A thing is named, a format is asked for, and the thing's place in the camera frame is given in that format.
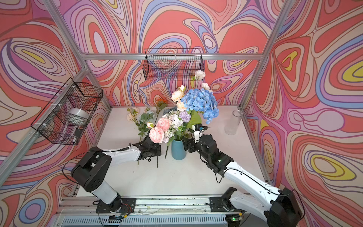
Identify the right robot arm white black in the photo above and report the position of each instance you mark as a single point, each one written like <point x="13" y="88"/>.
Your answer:
<point x="278" y="208"/>

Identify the teal ceramic vase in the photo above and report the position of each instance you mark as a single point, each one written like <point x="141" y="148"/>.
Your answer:
<point x="178" y="151"/>

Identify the white poppy flower stem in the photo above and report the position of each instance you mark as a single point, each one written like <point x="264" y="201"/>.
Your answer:
<point x="198" y="76"/>

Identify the black wire basket wall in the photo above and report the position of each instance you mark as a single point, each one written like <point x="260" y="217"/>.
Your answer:
<point x="172" y="64"/>
<point x="53" y="125"/>

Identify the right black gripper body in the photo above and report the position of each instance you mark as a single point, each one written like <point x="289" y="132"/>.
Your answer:
<point x="194" y="147"/>

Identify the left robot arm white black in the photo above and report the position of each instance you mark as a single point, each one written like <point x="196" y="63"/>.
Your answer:
<point x="91" y="170"/>

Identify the peach rose leafy stem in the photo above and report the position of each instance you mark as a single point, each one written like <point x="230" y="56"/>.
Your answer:
<point x="176" y="97"/>

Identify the red protea flower stem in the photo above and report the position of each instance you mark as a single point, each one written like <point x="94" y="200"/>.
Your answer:
<point x="160" y="105"/>

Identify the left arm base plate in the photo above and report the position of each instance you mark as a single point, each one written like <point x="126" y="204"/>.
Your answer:
<point x="122" y="206"/>

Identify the pink purple mixed bouquet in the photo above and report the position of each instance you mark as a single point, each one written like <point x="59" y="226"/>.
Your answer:
<point x="177" y="122"/>

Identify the black wire basket back wall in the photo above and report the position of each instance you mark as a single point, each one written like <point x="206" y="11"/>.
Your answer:
<point x="172" y="64"/>

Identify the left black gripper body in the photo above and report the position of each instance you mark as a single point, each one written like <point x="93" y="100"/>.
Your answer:
<point x="156" y="151"/>

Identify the white tape roll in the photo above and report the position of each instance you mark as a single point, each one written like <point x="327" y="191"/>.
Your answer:
<point x="76" y="116"/>

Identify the pale pink blue rose bouquet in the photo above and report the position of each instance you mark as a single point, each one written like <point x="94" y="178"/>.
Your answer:
<point x="140" y="119"/>

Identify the clear glass vase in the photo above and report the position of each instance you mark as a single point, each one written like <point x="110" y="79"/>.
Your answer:
<point x="233" y="122"/>

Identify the aluminium front rail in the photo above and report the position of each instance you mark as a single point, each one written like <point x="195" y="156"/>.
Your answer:
<point x="168" y="205"/>

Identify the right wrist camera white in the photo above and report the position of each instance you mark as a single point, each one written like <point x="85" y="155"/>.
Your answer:
<point x="198" y="129"/>

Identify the black wire basket left wall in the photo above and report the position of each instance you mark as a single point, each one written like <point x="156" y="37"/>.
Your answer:
<point x="53" y="125"/>

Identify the small black device in basket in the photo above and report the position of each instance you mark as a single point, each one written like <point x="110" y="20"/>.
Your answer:
<point x="76" y="136"/>

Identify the large pink peony stem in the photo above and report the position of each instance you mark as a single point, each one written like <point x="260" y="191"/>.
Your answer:
<point x="158" y="132"/>

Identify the light blue hydrangea stem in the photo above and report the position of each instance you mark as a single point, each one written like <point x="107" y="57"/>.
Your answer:
<point x="201" y="101"/>

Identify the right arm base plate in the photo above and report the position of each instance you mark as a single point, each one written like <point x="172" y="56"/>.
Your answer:
<point x="223" y="203"/>

